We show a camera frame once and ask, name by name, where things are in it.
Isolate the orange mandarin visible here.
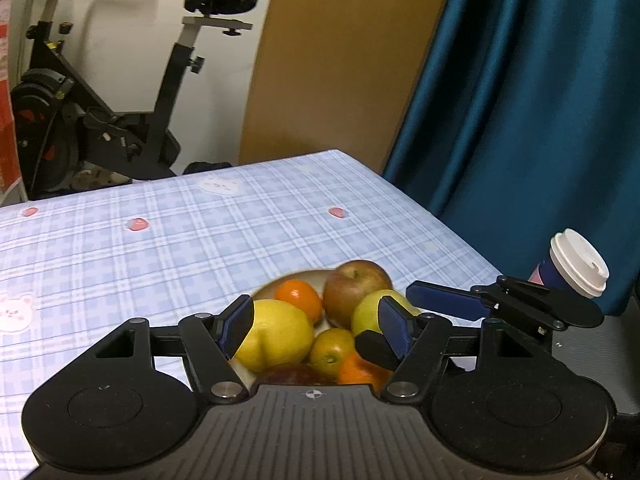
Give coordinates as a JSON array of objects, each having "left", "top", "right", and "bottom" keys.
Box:
[
  {"left": 275, "top": 280, "right": 323, "bottom": 325},
  {"left": 337, "top": 351, "right": 394, "bottom": 386}
]

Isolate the wooden door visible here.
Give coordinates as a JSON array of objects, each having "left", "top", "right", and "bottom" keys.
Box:
[{"left": 239, "top": 0, "right": 461, "bottom": 173}]

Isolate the cream plate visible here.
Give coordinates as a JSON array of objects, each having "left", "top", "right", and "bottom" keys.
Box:
[{"left": 229, "top": 269, "right": 423, "bottom": 387}]

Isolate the greenish orange citrus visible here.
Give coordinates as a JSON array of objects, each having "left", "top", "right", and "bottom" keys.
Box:
[{"left": 307, "top": 328, "right": 356, "bottom": 379}]

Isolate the black exercise bike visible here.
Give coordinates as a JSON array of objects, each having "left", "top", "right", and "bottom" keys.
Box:
[{"left": 10, "top": 0, "right": 259, "bottom": 201}]

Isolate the yellow lemon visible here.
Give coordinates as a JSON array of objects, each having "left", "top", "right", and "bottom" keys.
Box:
[{"left": 234, "top": 299, "right": 315, "bottom": 372}]

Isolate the paper cup with white lid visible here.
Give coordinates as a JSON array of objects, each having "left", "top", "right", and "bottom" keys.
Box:
[{"left": 529, "top": 228, "right": 611, "bottom": 301}]

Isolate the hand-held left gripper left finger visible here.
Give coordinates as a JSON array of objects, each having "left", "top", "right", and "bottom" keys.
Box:
[{"left": 95, "top": 295, "right": 256, "bottom": 403}]

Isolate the green apple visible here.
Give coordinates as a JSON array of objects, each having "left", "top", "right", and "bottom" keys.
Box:
[{"left": 351, "top": 290, "right": 422, "bottom": 337}]

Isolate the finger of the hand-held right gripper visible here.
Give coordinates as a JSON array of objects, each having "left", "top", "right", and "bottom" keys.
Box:
[
  {"left": 406, "top": 275, "right": 566, "bottom": 332},
  {"left": 355, "top": 329, "right": 398, "bottom": 372}
]

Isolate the red printed curtain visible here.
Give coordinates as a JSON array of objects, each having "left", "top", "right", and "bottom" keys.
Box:
[{"left": 0, "top": 0, "right": 23, "bottom": 193}]

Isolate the dark cloth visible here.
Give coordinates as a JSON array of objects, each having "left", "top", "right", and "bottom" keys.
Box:
[{"left": 182, "top": 161, "right": 233, "bottom": 176}]

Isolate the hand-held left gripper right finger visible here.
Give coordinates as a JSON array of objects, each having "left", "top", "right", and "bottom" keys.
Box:
[{"left": 378, "top": 296, "right": 551, "bottom": 403}]

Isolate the blue checked tablecloth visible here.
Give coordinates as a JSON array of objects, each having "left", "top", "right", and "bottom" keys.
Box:
[{"left": 0, "top": 148, "right": 506, "bottom": 480}]

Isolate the blue curtain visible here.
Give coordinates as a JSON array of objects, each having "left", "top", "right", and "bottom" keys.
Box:
[{"left": 382, "top": 0, "right": 640, "bottom": 317}]

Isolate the red yellow apple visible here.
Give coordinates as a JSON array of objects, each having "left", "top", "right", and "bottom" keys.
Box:
[{"left": 322, "top": 260, "right": 394, "bottom": 328}]

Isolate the dark red apple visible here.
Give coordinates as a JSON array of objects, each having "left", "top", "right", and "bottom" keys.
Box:
[{"left": 256, "top": 363, "right": 337, "bottom": 387}]

